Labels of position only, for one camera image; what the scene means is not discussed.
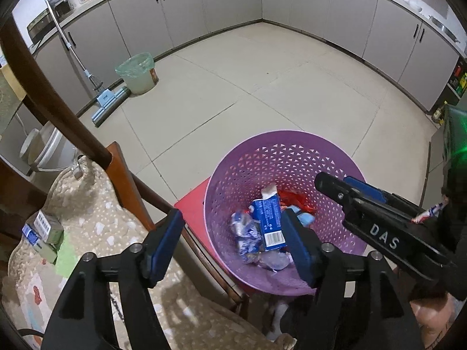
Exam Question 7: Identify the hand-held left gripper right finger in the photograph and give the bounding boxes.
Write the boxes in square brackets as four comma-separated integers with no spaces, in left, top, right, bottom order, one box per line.
[281,211,426,350]

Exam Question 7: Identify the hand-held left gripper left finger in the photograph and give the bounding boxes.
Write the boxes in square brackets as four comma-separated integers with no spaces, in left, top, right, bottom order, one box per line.
[42,209,185,350]

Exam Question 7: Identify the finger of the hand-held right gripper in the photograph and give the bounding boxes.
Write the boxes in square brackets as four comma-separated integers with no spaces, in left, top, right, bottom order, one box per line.
[343,176,389,205]
[314,172,357,216]

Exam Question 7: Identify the small light blue box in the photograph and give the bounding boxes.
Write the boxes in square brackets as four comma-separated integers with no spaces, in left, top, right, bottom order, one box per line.
[286,206,315,225]

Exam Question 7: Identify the clear plastic wrapper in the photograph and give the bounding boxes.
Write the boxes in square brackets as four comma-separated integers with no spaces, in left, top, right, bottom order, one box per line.
[255,250,294,272]

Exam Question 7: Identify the red wrapper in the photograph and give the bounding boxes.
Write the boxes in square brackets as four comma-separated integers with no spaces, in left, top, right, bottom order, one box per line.
[275,189,317,214]

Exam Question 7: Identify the torn blue and white box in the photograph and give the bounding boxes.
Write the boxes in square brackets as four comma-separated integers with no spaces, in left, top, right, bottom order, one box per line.
[253,186,286,251]

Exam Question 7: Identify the blue and white plastic package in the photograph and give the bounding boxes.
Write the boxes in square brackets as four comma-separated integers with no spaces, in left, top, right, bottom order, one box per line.
[230,209,264,264]

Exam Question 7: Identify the purple plastic basket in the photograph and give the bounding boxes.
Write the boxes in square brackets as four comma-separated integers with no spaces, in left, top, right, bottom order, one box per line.
[203,129,369,297]

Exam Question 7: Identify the red stool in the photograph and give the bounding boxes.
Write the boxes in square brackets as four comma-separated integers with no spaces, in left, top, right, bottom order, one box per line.
[174,180,256,293]

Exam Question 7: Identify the green paper sheet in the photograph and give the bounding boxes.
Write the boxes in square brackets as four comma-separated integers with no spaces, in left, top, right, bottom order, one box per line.
[56,240,81,278]

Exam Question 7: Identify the white box with barcode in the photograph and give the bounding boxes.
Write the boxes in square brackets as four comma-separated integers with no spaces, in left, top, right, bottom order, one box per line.
[34,209,65,246]

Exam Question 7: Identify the blue carton box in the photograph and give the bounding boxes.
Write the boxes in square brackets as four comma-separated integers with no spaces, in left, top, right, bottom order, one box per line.
[21,223,59,264]

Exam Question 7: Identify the black side rack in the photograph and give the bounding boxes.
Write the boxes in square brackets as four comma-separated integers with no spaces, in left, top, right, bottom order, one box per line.
[431,57,467,124]

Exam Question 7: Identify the flat mop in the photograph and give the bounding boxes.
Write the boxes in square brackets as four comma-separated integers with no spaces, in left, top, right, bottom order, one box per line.
[43,0,131,127]

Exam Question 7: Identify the white plastic bucket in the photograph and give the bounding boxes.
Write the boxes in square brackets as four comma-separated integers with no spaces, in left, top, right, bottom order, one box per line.
[20,126,64,176]

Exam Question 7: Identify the bin with green bag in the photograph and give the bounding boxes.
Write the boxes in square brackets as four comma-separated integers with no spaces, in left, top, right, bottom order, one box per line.
[115,52,158,96]

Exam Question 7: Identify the dark wooden chair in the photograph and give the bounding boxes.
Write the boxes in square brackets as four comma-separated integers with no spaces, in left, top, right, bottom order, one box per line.
[0,18,250,312]

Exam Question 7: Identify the grey kitchen cabinets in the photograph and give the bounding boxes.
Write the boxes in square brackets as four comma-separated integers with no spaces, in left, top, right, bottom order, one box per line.
[34,0,461,113]

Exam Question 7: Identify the countertop oven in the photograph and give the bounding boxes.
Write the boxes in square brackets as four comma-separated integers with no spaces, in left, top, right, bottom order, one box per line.
[26,9,56,43]

